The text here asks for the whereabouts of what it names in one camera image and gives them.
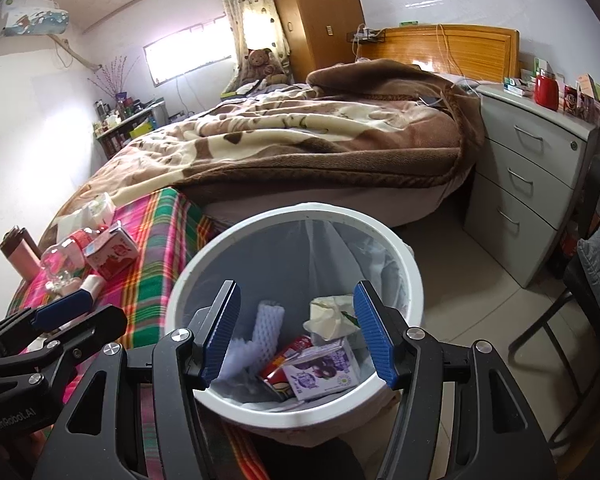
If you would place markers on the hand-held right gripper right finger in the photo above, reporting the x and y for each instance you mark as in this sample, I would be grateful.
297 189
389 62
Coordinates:
375 335

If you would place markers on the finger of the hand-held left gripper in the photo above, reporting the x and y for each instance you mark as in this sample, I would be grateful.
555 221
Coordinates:
65 307
90 330

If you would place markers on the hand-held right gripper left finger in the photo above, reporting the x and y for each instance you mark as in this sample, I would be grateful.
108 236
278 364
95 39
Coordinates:
220 335

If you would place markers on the white foam net sleeve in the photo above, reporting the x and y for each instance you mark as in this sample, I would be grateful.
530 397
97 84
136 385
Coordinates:
267 325
240 360

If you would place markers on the clear plastic bottle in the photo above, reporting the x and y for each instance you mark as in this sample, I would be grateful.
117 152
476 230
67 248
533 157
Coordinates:
62 260

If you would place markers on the paper cup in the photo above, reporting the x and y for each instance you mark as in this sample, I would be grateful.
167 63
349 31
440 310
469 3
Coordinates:
330 317

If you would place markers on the white trash bin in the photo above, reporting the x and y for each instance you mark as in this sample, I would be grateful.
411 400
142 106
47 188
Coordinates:
180 300

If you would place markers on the purple and white milk carton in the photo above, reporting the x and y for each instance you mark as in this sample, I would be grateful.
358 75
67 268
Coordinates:
320 370

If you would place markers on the red drink can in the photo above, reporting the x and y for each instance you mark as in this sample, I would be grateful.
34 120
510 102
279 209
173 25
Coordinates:
282 360

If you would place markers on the red and white milk carton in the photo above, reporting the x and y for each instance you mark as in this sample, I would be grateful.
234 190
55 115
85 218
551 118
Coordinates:
112 255

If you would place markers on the clear bin liner bag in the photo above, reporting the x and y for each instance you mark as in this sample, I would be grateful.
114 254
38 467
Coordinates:
290 270

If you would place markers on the pink jug with brown lid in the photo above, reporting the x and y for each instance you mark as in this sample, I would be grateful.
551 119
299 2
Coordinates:
22 257

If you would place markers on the white tissue pack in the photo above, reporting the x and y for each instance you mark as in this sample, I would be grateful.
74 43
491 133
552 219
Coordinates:
87 212

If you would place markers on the plaid bed sheet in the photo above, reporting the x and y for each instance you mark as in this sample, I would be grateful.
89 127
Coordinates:
150 240

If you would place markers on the bed mattress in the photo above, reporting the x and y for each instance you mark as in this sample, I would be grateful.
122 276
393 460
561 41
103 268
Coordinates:
380 205

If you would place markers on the cluttered shelf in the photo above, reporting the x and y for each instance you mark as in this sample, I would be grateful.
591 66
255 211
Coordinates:
130 127

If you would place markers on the brown patterned blanket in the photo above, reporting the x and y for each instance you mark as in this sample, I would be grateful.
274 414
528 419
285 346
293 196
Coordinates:
280 135

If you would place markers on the black chair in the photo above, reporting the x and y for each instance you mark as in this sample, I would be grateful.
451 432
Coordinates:
575 270

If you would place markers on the grey drawer cabinet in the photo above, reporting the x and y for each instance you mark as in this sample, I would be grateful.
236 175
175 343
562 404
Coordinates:
525 180

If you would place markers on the dried branches in vase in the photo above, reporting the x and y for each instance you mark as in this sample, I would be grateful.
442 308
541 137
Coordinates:
112 75

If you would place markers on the air conditioner pipe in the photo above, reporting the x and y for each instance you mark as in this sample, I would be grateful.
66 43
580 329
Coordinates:
77 55

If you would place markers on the brown teddy bear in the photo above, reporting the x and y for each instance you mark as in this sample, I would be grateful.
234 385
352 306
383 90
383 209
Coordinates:
265 65

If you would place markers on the window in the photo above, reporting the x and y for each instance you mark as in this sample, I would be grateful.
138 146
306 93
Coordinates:
190 52

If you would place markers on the green and white box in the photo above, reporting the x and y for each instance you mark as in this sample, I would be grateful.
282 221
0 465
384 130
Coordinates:
519 87

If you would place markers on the wooden headboard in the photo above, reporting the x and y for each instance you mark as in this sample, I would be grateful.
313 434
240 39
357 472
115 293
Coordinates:
460 50

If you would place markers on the red jar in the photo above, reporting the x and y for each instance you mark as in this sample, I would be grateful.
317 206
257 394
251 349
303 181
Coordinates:
546 90

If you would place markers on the small red can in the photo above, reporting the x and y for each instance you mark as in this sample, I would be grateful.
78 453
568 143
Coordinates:
571 100

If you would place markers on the upright card boxes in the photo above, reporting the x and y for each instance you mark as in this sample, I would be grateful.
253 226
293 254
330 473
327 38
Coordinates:
590 97

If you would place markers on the wooden wardrobe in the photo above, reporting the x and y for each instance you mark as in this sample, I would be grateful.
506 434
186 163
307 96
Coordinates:
315 10

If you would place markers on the floral curtain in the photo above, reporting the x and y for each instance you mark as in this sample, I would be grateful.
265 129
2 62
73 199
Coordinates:
240 0

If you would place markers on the wall air conditioner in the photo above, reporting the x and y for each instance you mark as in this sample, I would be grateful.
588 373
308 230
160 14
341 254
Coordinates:
27 17

